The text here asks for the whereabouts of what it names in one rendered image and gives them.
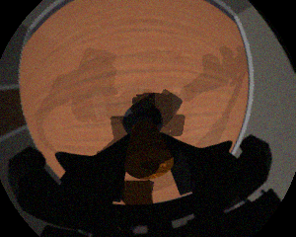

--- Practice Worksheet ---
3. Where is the orange cylinder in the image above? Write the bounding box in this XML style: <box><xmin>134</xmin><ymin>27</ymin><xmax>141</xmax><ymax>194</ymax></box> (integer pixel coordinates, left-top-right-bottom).
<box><xmin>124</xmin><ymin>119</ymin><xmax>175</xmax><ymax>179</ymax></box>

